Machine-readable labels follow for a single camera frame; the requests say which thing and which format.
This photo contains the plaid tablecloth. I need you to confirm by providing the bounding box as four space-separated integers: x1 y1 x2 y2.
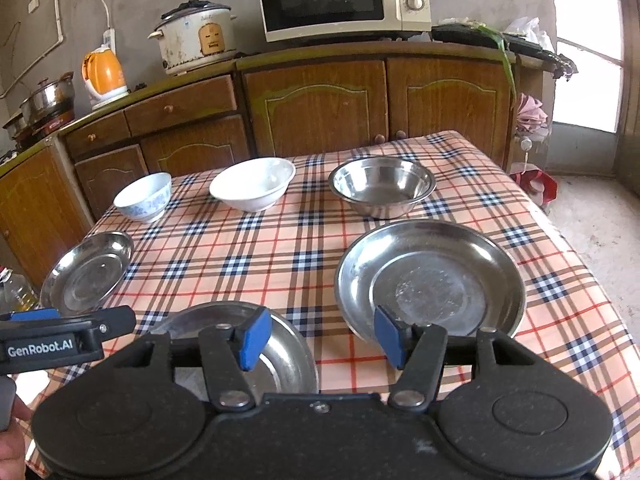
22 130 631 480

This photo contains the small steel pot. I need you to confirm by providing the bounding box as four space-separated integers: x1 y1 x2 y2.
2 110 31 142

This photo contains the orange electric kettle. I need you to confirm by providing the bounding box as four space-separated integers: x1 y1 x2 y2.
81 46 130 110

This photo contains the green onion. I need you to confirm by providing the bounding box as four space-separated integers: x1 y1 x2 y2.
470 22 518 106

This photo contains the plain white bowl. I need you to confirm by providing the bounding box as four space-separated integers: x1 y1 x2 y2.
209 157 296 213

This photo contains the steel bowl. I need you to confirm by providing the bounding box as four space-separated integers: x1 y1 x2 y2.
328 156 437 219

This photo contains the red bag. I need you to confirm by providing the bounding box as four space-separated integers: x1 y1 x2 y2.
510 170 558 207

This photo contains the glass window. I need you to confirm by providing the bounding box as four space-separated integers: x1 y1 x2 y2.
547 0 640 176

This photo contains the dark cloth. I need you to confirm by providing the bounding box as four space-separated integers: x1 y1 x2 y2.
552 52 576 81

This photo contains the white wall conduit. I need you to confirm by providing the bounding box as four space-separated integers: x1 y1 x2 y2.
0 7 66 98

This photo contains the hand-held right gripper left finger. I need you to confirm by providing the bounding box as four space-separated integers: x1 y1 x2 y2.
117 305 272 409

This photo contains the small steel plate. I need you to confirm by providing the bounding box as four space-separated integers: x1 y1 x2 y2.
40 231 135 317

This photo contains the clear plastic bag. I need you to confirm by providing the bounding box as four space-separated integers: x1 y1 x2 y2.
502 16 556 53

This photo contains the white rice cooker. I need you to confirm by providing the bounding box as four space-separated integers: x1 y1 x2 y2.
147 2 237 77

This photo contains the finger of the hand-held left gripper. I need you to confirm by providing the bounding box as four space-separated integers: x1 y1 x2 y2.
10 308 136 346

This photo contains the lidded steel pot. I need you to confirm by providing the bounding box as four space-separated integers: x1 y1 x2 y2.
19 74 76 123

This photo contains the cooking oil bottle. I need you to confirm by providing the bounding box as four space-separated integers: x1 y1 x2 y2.
0 266 38 315

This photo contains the medium steel plate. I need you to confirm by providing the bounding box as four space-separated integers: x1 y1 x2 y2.
150 301 320 396

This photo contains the red induction cooker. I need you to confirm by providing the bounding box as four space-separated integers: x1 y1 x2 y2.
27 110 76 137

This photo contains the cream microwave oven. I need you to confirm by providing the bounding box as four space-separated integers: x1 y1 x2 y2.
256 0 432 43

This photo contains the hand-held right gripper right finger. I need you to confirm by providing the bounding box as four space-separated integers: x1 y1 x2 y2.
374 305 531 409

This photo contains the person's left hand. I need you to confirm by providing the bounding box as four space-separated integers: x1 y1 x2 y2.
0 401 32 441

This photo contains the low wooden cabinet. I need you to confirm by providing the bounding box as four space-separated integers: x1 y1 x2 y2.
0 132 96 288

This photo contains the blue patterned white bowl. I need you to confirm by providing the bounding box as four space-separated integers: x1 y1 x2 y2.
113 172 173 224

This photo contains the wooden cabinet with drawers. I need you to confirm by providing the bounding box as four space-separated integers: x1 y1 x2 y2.
59 57 251 221

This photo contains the large steel basin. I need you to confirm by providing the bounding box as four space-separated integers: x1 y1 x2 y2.
335 219 527 341

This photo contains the two-door wooden cabinet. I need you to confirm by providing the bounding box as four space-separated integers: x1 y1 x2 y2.
235 40 558 173

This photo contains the black tray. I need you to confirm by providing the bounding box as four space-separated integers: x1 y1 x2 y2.
431 22 556 58

